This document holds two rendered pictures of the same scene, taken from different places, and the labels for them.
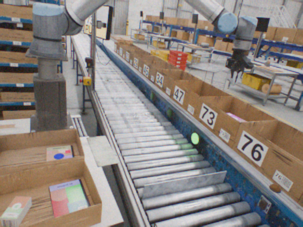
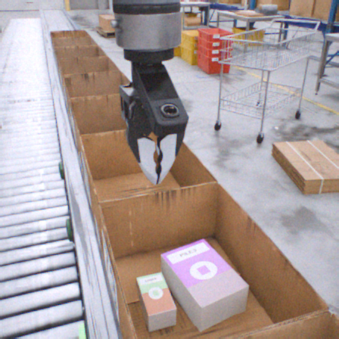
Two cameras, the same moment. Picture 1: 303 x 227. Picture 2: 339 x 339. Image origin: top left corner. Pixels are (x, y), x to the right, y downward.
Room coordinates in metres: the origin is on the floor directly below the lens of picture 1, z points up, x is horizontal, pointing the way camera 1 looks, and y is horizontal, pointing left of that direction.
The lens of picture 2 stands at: (0.76, -0.54, 1.49)
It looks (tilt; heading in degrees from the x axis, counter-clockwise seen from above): 29 degrees down; 6
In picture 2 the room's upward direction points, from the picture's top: straight up
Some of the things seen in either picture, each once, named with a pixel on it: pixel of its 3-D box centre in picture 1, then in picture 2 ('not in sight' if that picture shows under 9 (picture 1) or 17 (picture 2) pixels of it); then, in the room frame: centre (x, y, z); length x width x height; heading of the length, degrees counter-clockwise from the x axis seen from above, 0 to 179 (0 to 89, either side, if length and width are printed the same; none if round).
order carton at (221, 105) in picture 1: (232, 119); (191, 279); (1.28, -0.53, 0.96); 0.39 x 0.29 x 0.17; 24
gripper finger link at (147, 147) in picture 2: (230, 77); (143, 155); (1.28, -0.44, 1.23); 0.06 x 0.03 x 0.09; 27
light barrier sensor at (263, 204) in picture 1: (262, 205); not in sight; (0.73, -0.54, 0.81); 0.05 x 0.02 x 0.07; 24
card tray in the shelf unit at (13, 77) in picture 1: (24, 74); not in sight; (2.15, 1.37, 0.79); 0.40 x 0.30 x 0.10; 115
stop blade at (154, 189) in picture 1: (186, 184); not in sight; (0.84, -0.23, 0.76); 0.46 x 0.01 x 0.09; 114
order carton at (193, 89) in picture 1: (199, 97); (141, 181); (1.64, -0.37, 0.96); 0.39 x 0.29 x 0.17; 24
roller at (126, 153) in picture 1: (158, 150); not in sight; (1.17, -0.08, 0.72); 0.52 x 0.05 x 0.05; 114
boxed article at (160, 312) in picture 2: not in sight; (155, 300); (1.27, -0.46, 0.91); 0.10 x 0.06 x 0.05; 23
